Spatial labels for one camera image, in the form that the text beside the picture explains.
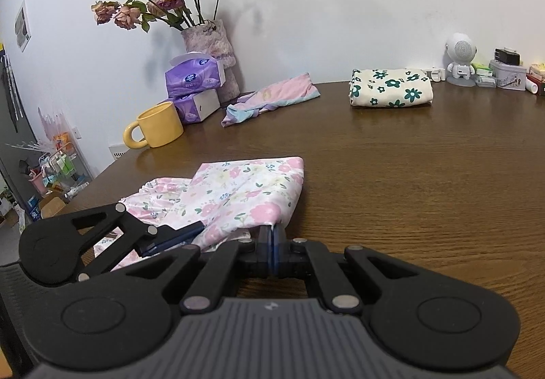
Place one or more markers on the small wall picture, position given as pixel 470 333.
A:
pixel 22 25

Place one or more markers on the green white small boxes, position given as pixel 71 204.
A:
pixel 483 74

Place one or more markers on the pink floral dress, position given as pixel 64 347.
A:
pixel 247 191

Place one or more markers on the purple white tissue box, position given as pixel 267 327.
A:
pixel 193 108

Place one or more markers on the pink mottled vase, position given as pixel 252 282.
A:
pixel 213 46

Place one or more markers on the white robot speaker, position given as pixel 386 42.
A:
pixel 462 51

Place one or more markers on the white printed box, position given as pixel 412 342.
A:
pixel 119 150

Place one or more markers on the grey tin box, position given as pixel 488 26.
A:
pixel 509 76

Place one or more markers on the pink purple shorts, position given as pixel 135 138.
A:
pixel 276 95

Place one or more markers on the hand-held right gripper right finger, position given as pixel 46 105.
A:
pixel 277 249

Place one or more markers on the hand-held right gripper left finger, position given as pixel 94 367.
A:
pixel 265 251

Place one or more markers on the black charger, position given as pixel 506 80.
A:
pixel 507 56

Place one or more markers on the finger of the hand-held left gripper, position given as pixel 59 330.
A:
pixel 170 236

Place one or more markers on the yellow mug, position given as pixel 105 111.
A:
pixel 164 125

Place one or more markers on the purple soft tissue pack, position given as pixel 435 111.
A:
pixel 196 78

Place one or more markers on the folded cream floral cloth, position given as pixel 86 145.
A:
pixel 391 89

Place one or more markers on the white plug adapter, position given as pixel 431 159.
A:
pixel 435 74

